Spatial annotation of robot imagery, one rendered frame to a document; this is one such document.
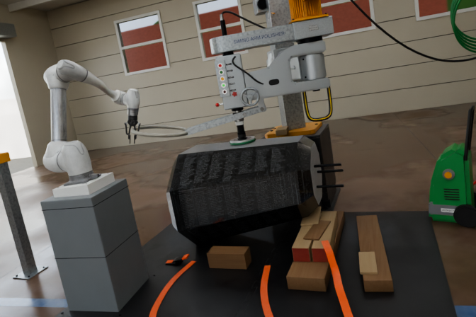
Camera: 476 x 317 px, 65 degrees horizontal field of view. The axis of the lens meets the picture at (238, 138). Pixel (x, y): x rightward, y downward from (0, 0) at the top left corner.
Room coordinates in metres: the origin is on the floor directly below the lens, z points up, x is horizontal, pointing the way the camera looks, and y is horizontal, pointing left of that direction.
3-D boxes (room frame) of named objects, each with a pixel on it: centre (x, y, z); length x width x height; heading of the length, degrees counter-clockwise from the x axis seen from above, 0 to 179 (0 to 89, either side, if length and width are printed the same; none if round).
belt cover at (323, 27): (3.04, -0.39, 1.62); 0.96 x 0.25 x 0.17; 87
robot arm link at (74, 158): (2.47, 1.10, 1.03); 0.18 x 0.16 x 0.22; 58
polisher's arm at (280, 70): (3.03, -0.43, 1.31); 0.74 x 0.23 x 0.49; 87
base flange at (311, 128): (3.66, -0.57, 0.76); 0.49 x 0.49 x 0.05; 67
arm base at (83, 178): (2.46, 1.07, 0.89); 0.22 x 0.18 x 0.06; 73
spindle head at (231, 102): (3.06, -0.12, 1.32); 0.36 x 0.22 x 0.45; 87
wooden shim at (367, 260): (2.15, -0.67, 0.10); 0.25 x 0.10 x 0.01; 162
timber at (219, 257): (2.58, 0.21, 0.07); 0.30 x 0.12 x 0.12; 68
